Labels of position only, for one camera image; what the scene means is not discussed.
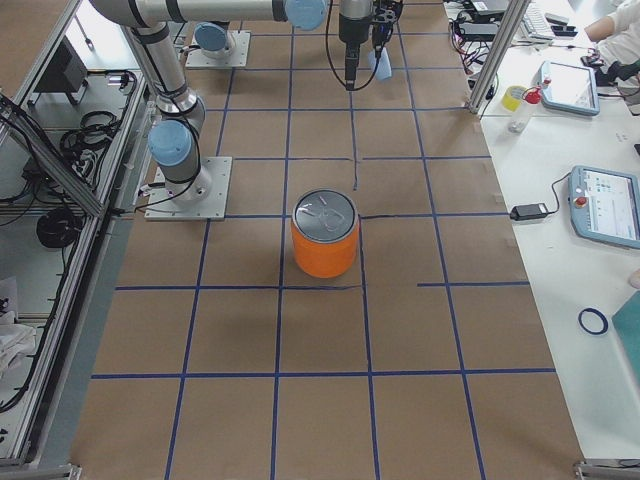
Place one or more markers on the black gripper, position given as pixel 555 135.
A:
pixel 350 34

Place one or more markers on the light blue cup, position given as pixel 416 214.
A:
pixel 380 64

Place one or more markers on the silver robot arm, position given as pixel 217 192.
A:
pixel 214 38
pixel 174 142

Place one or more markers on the person's hand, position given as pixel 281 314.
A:
pixel 634 279

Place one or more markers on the yellow tape roll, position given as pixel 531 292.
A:
pixel 513 97

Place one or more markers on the clear bottle with red cap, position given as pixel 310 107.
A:
pixel 530 100

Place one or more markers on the orange can with silver lid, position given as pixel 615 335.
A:
pixel 324 230

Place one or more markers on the black power adapter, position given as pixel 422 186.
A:
pixel 526 212

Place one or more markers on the teach pendant near edge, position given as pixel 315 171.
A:
pixel 604 205

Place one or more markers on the teal board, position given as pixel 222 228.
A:
pixel 626 323

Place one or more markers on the white crumpled cloth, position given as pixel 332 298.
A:
pixel 17 340

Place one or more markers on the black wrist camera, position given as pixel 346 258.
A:
pixel 355 18

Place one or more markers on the aluminium frame post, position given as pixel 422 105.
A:
pixel 506 31

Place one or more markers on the teach pendant near frame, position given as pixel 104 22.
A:
pixel 568 88

